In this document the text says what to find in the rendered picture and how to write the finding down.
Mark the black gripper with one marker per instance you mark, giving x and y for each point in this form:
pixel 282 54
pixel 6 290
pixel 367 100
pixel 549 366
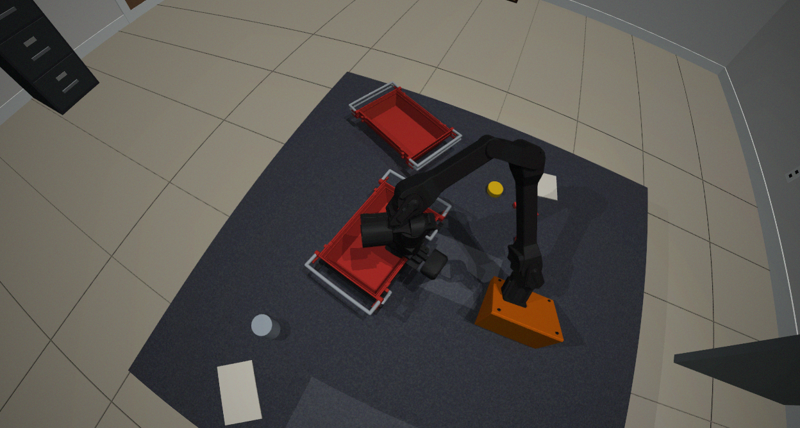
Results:
pixel 433 265

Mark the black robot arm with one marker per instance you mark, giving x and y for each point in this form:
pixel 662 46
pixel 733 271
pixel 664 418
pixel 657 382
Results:
pixel 418 192

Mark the yellow flat cylinder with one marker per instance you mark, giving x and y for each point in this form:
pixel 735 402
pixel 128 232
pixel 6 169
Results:
pixel 495 189

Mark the grey cylinder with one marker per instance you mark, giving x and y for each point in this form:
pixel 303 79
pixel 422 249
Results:
pixel 265 327

